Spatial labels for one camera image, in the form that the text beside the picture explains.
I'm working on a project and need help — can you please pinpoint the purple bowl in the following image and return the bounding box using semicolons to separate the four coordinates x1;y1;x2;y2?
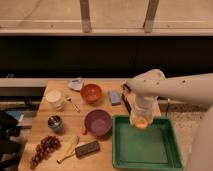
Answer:
84;109;112;136

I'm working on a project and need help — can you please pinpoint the metal spoon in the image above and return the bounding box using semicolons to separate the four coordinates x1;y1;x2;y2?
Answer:
65;96;80;113

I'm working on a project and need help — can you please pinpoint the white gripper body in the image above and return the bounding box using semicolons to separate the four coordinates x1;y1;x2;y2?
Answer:
135;96;156;112

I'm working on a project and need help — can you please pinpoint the metal window post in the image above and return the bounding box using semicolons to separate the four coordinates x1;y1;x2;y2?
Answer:
80;0;92;33
143;0;159;33

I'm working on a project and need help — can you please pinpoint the small orange carrot piece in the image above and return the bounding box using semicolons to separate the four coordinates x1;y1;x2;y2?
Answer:
80;125;87;135

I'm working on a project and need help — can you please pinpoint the dark chair at left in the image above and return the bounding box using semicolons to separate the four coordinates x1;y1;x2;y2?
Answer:
0;110;21;171

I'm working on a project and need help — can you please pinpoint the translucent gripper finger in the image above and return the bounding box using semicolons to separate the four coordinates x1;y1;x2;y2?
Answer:
130;108;137;127
147;108;154;124

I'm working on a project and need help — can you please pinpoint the blue sponge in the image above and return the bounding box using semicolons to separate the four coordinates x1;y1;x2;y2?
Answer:
108;91;121;106

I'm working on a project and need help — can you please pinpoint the dark grey sponge block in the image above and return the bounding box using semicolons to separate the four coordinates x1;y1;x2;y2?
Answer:
75;141;100;158

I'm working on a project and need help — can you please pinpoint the green plastic tray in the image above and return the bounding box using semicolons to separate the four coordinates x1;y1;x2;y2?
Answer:
112;115;184;171

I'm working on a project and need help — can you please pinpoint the bunch of red grapes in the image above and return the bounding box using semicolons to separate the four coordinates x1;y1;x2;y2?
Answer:
30;136;61;169

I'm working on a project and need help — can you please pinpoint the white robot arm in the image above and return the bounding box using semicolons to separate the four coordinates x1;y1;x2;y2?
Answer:
127;69;213;171

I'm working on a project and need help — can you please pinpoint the red yellow apple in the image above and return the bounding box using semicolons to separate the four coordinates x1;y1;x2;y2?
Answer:
134;118;148;130

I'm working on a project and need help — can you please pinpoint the left metal window post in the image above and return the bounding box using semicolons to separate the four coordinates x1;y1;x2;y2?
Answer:
80;0;92;33

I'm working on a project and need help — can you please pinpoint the yellow banana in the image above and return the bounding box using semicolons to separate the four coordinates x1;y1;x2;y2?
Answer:
57;135;79;164

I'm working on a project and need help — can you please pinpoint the right metal window post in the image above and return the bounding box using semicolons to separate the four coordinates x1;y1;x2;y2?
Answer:
143;0;159;33

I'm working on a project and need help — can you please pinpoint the white paper cup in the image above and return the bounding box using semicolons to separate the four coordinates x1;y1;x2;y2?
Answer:
45;90;64;111

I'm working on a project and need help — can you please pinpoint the orange bowl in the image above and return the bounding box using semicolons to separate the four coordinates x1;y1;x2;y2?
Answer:
80;84;102;103

